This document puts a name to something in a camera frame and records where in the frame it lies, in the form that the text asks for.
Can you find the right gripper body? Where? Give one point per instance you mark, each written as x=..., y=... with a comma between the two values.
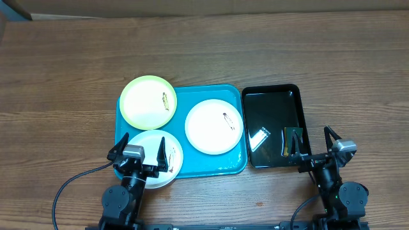
x=313, y=161

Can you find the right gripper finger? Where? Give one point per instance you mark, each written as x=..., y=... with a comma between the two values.
x=296, y=144
x=330, y=136

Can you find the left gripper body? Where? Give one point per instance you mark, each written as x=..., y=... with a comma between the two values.
x=148, y=171

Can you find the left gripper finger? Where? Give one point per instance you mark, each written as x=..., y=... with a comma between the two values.
x=161, y=157
x=117, y=149

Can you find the green yellow sponge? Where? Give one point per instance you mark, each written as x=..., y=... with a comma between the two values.
x=288, y=131

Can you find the white plate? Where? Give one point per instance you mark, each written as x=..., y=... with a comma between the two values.
x=150, y=141
x=214, y=127

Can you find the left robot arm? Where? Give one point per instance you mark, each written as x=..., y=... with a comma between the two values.
x=122, y=203

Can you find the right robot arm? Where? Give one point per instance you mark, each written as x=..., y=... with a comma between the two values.
x=344, y=202

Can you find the teal plastic tray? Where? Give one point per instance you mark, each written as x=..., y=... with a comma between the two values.
x=195, y=163

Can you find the black rectangular tray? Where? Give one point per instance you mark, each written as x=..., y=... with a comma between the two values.
x=267, y=110

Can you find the yellow-green plate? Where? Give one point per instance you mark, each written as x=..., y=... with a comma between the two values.
x=148, y=102

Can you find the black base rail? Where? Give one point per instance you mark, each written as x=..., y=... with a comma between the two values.
x=285, y=225

